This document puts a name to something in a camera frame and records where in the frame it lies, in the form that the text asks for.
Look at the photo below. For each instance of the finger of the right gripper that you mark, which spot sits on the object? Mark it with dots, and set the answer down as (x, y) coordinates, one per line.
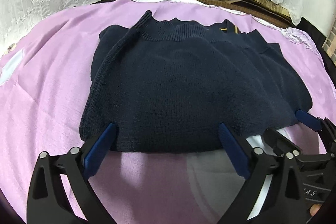
(324, 127)
(281, 146)

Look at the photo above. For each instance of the pink bed sheet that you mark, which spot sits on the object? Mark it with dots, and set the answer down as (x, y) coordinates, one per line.
(45, 83)

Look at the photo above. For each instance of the brown cardboard pile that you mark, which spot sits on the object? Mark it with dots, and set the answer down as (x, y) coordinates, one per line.
(263, 9)

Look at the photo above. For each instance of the person's right hand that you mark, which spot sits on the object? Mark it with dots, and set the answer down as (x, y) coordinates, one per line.
(314, 209)

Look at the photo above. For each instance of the navy knit sweater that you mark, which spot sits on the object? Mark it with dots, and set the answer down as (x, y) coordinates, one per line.
(169, 85)

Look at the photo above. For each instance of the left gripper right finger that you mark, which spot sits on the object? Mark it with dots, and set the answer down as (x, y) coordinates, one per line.
(263, 197)

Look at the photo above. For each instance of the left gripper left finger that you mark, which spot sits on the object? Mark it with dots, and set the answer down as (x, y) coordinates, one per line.
(47, 200)

